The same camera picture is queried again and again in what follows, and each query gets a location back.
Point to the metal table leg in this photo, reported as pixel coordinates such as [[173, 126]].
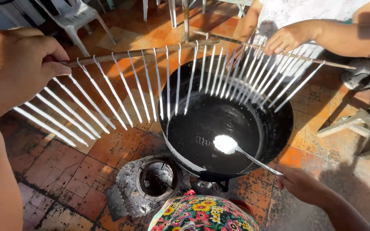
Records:
[[186, 19]]

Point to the row of long white candles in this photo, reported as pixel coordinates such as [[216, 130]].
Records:
[[103, 96]]

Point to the ash-covered charcoal stove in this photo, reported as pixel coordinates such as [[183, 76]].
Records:
[[156, 179]]

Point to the white chair legs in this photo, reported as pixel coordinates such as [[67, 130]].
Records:
[[172, 11]]

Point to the black pan stand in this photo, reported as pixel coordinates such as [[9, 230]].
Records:
[[223, 185]]

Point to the metal ladle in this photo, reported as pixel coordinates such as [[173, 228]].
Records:
[[226, 145]]

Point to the large black wax pan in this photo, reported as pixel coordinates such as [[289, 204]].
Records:
[[201, 134]]

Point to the person's left hand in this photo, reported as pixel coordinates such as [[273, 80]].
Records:
[[14, 70]]

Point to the thick wooden dipping stick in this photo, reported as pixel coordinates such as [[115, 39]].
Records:
[[133, 53]]

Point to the person's right hand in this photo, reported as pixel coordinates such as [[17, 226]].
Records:
[[302, 186]]

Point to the thin wooden dipping stick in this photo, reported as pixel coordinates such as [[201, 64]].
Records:
[[329, 63]]

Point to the white plastic chair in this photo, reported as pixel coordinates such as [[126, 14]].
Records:
[[72, 17]]

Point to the wooden drying rack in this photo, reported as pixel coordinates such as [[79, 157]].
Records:
[[361, 125]]

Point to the row of short white candles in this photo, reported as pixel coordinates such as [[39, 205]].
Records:
[[252, 81]]

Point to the person's floral clothing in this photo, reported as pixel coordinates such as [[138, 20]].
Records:
[[201, 215]]

